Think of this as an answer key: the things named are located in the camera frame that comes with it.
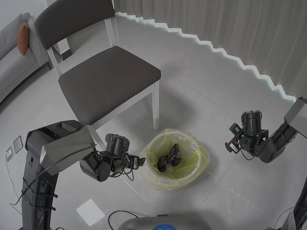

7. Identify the white trash bin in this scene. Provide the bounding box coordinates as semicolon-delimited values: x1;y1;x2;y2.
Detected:
145;131;201;180

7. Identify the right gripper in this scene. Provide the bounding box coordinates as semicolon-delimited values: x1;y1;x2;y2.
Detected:
225;136;255;154

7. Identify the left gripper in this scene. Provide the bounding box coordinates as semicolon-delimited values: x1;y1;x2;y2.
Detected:
110;155;141;174

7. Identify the grey white chair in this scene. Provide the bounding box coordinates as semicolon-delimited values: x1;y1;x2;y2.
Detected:
35;0;161;150

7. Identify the yellow plastic bag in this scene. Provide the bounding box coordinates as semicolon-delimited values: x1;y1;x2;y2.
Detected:
138;128;210;190

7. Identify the grey sofa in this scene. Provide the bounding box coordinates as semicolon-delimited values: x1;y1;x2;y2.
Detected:
0;12;52;105

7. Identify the black cable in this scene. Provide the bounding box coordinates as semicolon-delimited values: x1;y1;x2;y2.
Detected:
108;210;139;230
275;207;294;229
109;162;135;182

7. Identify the black plastic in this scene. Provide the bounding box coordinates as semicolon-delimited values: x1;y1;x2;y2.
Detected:
157;144;183;172

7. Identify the orange cushion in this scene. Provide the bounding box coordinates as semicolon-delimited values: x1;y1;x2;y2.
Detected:
17;21;30;56

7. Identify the white curtain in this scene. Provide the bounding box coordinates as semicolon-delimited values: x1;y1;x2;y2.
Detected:
111;0;307;112

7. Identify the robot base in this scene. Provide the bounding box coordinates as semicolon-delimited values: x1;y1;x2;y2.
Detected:
118;215;213;230

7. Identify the white cable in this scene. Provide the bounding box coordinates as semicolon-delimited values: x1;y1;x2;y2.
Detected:
4;152;23;205

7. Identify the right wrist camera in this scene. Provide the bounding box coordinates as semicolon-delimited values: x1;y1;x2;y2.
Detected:
229;123;243;136

